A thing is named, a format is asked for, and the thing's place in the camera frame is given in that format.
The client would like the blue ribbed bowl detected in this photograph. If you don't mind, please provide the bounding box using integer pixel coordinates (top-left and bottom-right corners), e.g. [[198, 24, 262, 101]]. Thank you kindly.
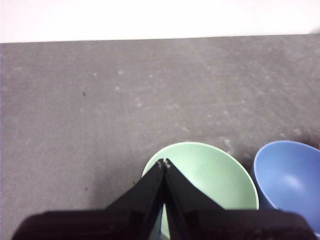
[[253, 140, 320, 238]]

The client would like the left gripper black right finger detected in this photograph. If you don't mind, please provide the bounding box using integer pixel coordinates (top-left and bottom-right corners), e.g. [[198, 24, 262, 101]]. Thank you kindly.
[[164, 157, 319, 240]]

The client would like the green ribbed bowl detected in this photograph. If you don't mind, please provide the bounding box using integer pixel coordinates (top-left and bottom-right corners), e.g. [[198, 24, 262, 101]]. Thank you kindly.
[[141, 141, 260, 238]]

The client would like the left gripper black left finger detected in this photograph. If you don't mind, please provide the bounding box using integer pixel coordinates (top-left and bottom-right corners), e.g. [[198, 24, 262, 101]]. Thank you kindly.
[[11, 158, 167, 240]]

